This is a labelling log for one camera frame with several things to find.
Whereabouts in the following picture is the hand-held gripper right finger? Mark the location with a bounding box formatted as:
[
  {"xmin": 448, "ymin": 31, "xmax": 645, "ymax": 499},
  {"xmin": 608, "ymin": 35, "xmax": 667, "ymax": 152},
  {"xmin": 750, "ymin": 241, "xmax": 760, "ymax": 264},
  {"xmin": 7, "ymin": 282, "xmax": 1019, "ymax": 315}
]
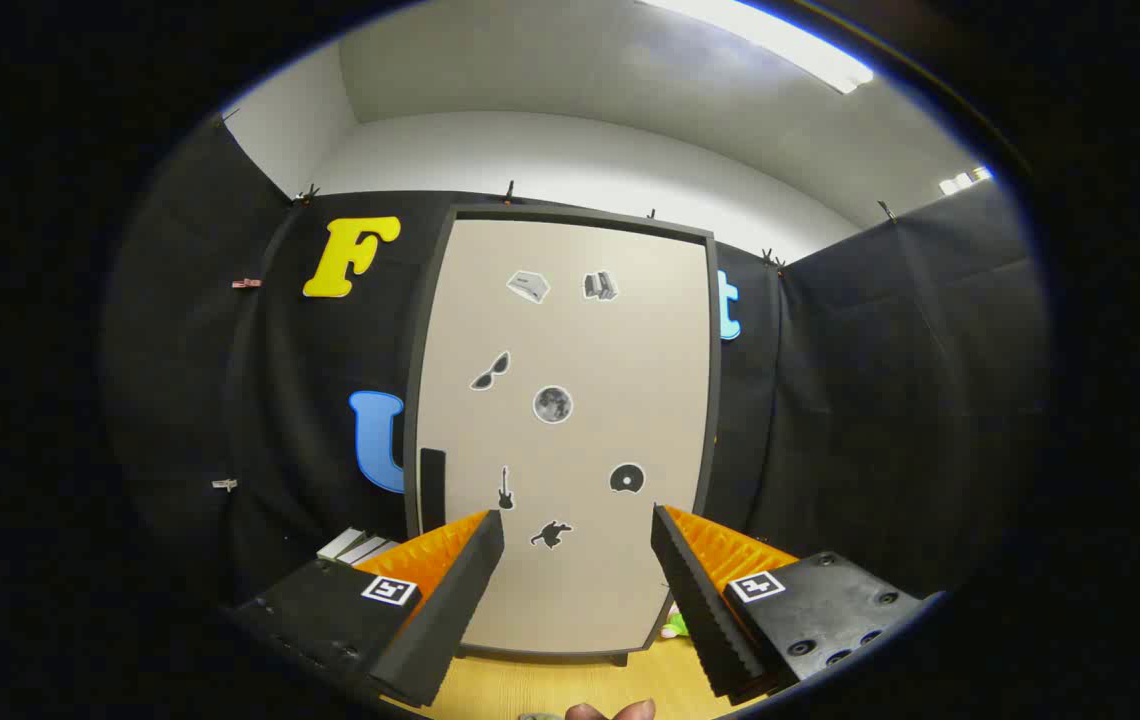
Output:
[{"xmin": 650, "ymin": 503, "xmax": 931, "ymax": 701}]

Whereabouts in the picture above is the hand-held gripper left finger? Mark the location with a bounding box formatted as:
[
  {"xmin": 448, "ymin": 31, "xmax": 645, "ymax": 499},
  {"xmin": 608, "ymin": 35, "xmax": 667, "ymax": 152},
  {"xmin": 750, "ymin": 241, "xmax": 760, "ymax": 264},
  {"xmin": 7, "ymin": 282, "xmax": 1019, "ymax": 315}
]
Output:
[{"xmin": 226, "ymin": 508, "xmax": 507, "ymax": 709}]

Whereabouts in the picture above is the black door handle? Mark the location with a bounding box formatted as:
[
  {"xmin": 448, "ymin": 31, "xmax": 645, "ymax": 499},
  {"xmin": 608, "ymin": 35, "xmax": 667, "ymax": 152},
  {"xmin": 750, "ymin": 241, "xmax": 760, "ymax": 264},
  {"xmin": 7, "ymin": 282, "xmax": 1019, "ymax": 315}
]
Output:
[{"xmin": 419, "ymin": 448, "xmax": 447, "ymax": 536}]

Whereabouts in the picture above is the green book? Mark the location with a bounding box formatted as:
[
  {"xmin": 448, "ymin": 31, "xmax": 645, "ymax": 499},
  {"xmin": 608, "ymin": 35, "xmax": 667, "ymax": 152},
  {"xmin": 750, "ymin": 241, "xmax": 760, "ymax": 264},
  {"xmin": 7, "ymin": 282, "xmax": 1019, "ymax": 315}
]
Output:
[{"xmin": 317, "ymin": 527, "xmax": 366, "ymax": 562}]

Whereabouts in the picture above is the grey cabinet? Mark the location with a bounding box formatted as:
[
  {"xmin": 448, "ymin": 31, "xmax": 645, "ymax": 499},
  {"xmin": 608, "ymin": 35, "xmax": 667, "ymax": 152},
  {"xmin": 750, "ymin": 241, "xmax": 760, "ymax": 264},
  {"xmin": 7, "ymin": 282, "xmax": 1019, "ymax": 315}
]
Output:
[{"xmin": 403, "ymin": 203, "xmax": 723, "ymax": 669}]

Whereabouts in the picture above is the black backdrop cloth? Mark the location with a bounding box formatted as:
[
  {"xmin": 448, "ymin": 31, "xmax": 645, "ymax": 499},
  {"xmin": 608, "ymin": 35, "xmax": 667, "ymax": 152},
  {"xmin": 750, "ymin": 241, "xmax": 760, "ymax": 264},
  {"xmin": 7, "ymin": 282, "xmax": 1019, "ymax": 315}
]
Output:
[{"xmin": 100, "ymin": 115, "xmax": 1051, "ymax": 621}]

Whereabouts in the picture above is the small ceiling light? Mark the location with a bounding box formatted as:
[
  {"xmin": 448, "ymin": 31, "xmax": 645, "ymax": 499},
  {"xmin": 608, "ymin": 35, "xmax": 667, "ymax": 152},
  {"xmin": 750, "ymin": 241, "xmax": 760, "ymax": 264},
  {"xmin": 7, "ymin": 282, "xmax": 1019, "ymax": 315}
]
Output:
[{"xmin": 938, "ymin": 165, "xmax": 993, "ymax": 196}]

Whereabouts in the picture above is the long ceiling light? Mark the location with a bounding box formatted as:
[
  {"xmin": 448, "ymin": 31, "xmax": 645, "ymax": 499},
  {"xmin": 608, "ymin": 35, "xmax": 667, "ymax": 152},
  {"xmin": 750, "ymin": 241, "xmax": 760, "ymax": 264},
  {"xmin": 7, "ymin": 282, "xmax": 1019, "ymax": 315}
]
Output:
[{"xmin": 640, "ymin": 0, "xmax": 876, "ymax": 96}]

